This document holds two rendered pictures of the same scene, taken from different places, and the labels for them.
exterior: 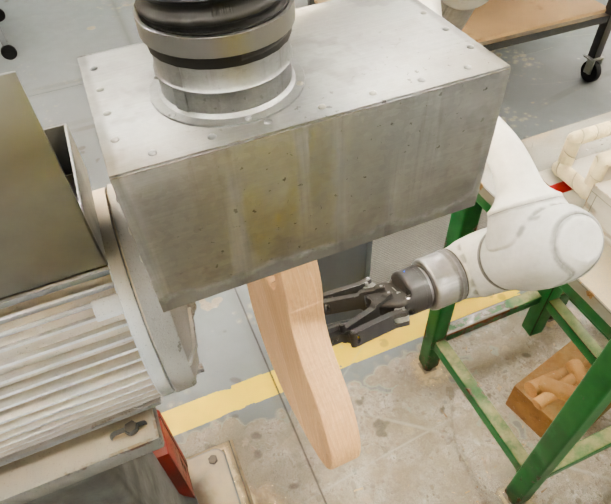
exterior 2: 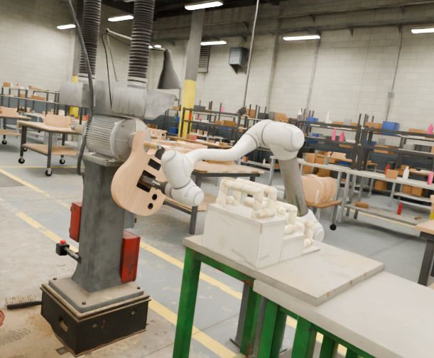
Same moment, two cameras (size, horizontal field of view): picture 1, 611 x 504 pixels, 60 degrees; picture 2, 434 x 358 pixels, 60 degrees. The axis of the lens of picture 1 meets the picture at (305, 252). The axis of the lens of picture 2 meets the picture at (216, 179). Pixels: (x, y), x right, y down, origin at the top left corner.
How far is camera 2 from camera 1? 2.00 m
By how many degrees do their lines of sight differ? 65
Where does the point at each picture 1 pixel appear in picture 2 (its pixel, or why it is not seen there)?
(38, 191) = not seen: hidden behind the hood
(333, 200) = (128, 104)
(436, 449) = not seen: outside the picture
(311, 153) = (127, 93)
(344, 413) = (119, 172)
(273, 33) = (131, 78)
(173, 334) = (115, 130)
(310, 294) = (135, 143)
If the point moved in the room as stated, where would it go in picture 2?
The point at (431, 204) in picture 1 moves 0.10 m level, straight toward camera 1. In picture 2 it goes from (138, 114) to (117, 111)
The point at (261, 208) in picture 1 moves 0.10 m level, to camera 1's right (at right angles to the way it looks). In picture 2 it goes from (121, 99) to (126, 100)
